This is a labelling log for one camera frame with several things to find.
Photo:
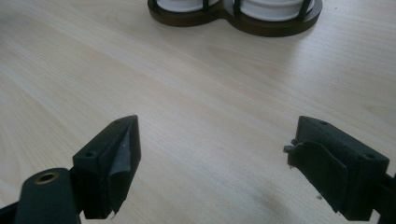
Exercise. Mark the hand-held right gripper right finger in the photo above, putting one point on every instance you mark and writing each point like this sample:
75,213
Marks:
342,168

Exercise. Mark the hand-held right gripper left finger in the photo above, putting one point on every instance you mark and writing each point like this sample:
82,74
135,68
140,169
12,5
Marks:
102,161

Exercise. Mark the short stack of paper cups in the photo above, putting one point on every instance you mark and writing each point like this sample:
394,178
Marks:
183,5

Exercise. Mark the dark wooden cup holder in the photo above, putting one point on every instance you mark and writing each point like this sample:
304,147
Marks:
236,26

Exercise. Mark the tall stack of paper cups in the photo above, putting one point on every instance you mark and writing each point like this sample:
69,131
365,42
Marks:
271,11

